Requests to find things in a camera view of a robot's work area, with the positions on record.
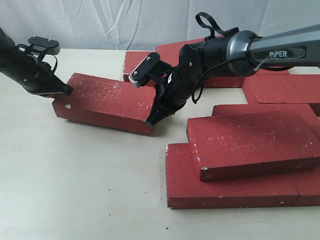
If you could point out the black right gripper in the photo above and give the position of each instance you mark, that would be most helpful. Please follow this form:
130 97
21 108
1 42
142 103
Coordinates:
175 91

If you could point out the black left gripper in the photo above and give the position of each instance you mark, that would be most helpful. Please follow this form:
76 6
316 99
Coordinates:
35 77

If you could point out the red brick moved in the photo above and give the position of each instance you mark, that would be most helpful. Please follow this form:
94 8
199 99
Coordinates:
172 52
106 103

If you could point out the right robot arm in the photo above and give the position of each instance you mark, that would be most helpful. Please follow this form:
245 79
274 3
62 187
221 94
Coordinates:
238 55

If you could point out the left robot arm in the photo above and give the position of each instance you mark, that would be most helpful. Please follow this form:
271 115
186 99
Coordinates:
7 42

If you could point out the red brick back left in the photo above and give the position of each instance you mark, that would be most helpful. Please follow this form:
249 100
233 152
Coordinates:
132 60

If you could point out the red brick front left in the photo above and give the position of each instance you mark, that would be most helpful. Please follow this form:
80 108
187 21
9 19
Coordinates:
184 190

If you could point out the red brick tilted front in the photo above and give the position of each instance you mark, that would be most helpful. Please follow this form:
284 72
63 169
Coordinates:
228 147

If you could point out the red brick back right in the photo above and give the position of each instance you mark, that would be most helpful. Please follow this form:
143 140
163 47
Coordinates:
237 81

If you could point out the red brick middle right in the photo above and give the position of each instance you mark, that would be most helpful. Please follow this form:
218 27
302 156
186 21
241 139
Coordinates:
282 89

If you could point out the red brick third row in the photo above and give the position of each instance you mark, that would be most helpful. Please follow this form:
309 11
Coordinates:
303 109

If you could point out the red brick front right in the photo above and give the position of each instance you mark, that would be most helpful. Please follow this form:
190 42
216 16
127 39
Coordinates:
308 186

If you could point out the white backdrop cloth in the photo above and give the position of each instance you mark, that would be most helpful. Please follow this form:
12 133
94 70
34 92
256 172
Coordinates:
144 24

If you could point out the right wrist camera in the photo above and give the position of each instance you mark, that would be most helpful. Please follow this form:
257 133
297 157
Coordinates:
151 68

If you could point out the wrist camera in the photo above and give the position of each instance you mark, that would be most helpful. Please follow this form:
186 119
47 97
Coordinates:
151 68
40 45

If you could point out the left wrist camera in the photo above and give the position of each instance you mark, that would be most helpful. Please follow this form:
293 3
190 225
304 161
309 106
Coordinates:
40 45

